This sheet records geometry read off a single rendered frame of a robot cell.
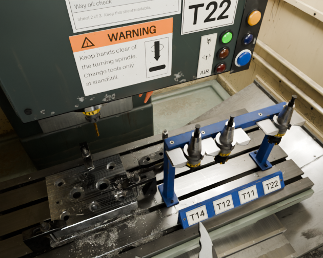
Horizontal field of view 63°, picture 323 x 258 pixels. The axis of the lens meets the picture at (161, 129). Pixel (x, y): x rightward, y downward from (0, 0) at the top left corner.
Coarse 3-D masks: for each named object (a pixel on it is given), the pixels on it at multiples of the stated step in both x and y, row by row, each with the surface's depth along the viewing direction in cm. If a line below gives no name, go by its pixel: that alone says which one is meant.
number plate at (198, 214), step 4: (196, 208) 96; (200, 208) 96; (204, 208) 96; (188, 212) 95; (192, 212) 95; (196, 212) 96; (200, 212) 96; (204, 212) 97; (188, 216) 95; (192, 216) 95; (196, 216) 96; (200, 216) 96; (204, 216) 97; (188, 220) 95; (192, 220) 95; (196, 220) 96; (200, 220) 96
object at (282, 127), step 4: (276, 116) 89; (272, 120) 90; (276, 120) 88; (292, 120) 88; (276, 124) 87; (280, 124) 87; (288, 124) 87; (292, 124) 87; (280, 128) 88; (284, 128) 87; (288, 128) 88
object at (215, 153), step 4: (204, 140) 83; (208, 140) 83; (212, 140) 83; (204, 144) 82; (208, 144) 82; (212, 144) 82; (216, 144) 82; (208, 148) 81; (212, 148) 81; (216, 148) 81; (208, 152) 80; (212, 152) 80; (216, 152) 80
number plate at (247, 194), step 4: (248, 188) 101; (252, 188) 102; (240, 192) 100; (244, 192) 101; (248, 192) 101; (252, 192) 102; (256, 192) 102; (240, 196) 100; (244, 196) 101; (248, 196) 102; (252, 196) 102; (256, 196) 103; (240, 200) 101; (244, 200) 101; (248, 200) 102
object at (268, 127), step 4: (260, 120) 89; (264, 120) 89; (268, 120) 89; (260, 124) 88; (264, 124) 88; (268, 124) 88; (272, 124) 88; (260, 128) 87; (264, 128) 87; (268, 128) 87; (272, 128) 87; (276, 128) 87; (264, 132) 86; (268, 132) 86; (272, 132) 86; (276, 132) 86
